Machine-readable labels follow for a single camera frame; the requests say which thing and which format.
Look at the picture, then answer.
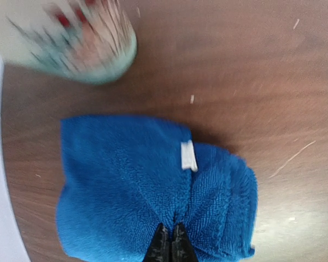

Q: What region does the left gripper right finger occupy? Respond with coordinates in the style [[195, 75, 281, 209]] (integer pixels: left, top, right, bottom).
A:
[[171, 223, 197, 262]]

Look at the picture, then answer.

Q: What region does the white patterned mug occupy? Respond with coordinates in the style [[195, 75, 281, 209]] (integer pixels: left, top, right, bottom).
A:
[[0, 0, 137, 84]]

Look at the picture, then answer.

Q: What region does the blue towel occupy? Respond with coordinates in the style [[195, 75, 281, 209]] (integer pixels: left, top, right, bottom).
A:
[[56, 115, 257, 261]]

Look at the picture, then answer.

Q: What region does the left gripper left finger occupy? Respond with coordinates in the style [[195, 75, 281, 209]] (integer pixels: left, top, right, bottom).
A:
[[143, 223, 171, 262]]

